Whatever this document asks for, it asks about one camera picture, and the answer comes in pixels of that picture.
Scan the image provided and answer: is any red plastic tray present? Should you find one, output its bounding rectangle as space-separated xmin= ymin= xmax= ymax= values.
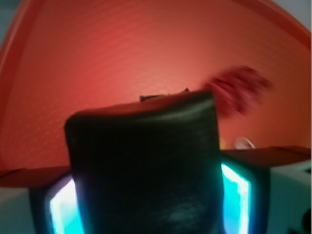
xmin=0 ymin=0 xmax=311 ymax=169

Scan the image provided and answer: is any crumpled red paper ball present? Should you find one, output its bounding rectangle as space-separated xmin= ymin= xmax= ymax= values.
xmin=204 ymin=66 xmax=273 ymax=117

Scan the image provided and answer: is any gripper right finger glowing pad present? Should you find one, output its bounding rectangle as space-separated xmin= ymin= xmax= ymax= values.
xmin=220 ymin=145 xmax=312 ymax=234

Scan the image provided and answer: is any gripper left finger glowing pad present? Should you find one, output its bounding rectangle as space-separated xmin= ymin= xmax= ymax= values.
xmin=0 ymin=166 xmax=85 ymax=234

